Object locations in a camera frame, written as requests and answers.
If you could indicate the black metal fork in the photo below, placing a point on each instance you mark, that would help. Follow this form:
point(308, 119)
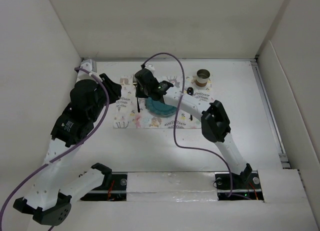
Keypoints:
point(135, 83)

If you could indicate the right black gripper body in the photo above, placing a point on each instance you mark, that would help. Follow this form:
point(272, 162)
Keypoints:
point(141, 92)

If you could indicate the brown paper cup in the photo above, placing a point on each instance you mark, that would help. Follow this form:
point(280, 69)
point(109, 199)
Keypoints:
point(201, 78)

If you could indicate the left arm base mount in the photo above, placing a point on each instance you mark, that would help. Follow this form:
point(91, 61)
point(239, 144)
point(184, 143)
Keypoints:
point(114, 191)

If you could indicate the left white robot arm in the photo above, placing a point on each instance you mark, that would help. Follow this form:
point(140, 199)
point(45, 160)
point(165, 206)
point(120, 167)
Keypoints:
point(49, 202)

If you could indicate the metal spoon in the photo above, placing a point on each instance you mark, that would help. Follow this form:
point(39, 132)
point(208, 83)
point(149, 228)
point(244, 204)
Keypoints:
point(190, 91)

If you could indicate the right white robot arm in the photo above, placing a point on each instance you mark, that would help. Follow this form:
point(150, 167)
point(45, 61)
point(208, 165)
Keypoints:
point(215, 124)

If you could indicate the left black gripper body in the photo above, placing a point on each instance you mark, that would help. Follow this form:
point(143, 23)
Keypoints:
point(112, 95)

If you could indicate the animal print cloth napkin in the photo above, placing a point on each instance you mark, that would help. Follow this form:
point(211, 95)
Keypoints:
point(126, 115)

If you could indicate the teal scalloped plate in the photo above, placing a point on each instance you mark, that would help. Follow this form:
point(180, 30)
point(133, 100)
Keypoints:
point(159, 109)

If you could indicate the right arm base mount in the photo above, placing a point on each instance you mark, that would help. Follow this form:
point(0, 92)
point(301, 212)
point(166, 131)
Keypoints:
point(233, 188)

